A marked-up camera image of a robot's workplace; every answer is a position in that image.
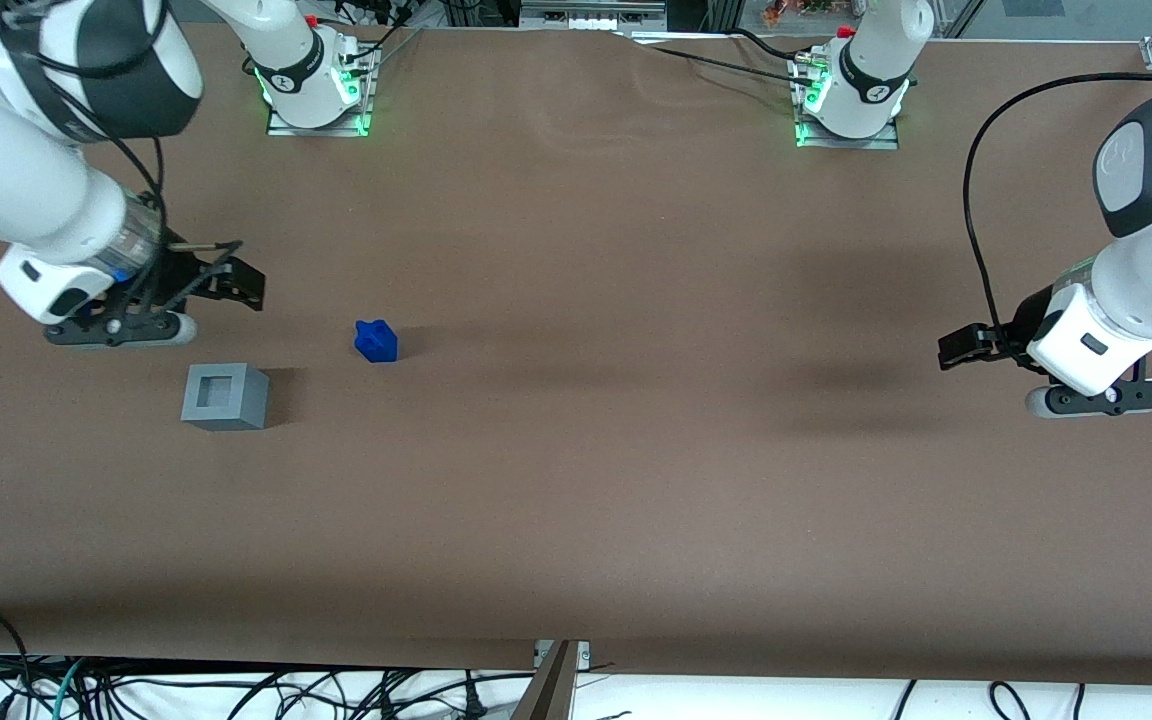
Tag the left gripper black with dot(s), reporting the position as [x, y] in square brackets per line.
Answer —
[1032, 318]

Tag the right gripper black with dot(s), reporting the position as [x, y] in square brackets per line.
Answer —
[179, 271]

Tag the blue plastic part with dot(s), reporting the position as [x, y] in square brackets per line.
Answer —
[376, 342]

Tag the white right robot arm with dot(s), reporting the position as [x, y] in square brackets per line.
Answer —
[36, 180]

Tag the gray square base block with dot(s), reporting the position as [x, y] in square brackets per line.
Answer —
[236, 405]

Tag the brown table cover sheet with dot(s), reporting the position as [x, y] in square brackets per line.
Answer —
[576, 420]

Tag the gray diagonal beam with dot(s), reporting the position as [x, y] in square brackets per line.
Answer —
[548, 695]

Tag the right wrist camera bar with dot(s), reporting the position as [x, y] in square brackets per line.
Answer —
[121, 330]

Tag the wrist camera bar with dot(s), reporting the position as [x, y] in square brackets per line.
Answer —
[1106, 398]
[121, 330]

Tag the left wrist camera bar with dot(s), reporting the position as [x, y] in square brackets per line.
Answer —
[1106, 398]

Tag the aluminium frame with white block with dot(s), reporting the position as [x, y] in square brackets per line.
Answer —
[591, 12]

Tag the small metal edge bracket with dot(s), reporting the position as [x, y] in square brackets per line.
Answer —
[584, 655]

